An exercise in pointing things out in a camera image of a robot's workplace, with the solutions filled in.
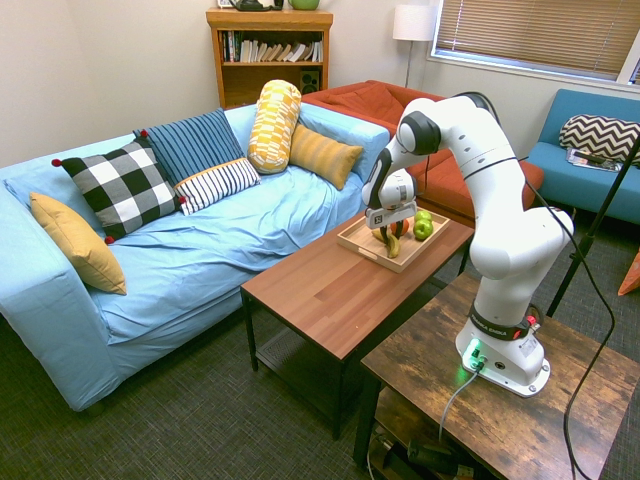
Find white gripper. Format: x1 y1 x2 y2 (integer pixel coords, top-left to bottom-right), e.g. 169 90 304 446
363 201 419 246

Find yellow banana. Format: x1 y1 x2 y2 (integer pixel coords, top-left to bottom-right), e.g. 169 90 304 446
370 227 403 260

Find wooden serving tray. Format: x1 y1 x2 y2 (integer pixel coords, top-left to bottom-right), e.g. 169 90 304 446
335 207 451 275

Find wood top coffee table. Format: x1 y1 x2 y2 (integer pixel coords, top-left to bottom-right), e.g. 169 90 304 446
240 209 476 441

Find mustard striped lumbar pillow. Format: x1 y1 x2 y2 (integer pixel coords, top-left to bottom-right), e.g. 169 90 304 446
288 123 365 191

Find orange sectional sofa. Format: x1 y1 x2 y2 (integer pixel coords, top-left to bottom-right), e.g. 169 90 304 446
301 79 545 229

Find yellow white patterned bolster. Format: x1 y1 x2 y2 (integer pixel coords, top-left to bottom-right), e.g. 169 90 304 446
246 79 303 175

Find white navy striped pillow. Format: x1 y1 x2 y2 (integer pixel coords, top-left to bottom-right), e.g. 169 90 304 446
173 157 262 217

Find teal sofa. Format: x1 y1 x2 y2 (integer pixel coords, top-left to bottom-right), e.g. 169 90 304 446
527 88 640 226

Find wooden bookshelf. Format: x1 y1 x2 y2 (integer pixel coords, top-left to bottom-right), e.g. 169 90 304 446
205 8 335 110

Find light blue sofa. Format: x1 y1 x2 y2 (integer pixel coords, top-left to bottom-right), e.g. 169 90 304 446
0 103 391 414

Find magazine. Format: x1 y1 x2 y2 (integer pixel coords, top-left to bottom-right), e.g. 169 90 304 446
565 148 624 173

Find white shade floor lamp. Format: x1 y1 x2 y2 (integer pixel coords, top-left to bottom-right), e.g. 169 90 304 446
391 4 439 90

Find row of books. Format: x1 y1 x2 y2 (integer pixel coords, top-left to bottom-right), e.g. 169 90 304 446
222 30 324 64

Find blue striped pillow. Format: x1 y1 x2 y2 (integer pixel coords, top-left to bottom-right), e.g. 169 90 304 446
132 107 247 187

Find rustic brown side table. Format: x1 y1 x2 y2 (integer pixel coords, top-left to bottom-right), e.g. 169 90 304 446
352 272 640 480

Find black white chevron pillow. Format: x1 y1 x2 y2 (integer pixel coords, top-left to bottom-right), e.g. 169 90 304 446
558 113 640 167

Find black device under table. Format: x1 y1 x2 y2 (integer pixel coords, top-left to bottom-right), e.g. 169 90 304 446
405 439 459 474

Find brown window blinds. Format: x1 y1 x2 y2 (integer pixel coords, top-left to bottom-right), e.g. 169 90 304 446
432 0 640 84

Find black white checkered pillow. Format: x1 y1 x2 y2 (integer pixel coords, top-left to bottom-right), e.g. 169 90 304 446
51 130 187 246

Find plain mustard yellow pillow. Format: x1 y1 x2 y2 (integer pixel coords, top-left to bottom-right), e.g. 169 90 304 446
28 191 128 296

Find grey cable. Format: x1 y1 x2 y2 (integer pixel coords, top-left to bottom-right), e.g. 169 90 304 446
438 367 484 444

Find black camera tripod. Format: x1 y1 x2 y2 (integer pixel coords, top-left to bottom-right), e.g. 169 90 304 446
546 132 640 319

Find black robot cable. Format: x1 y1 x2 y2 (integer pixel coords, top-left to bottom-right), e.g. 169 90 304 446
517 157 617 480

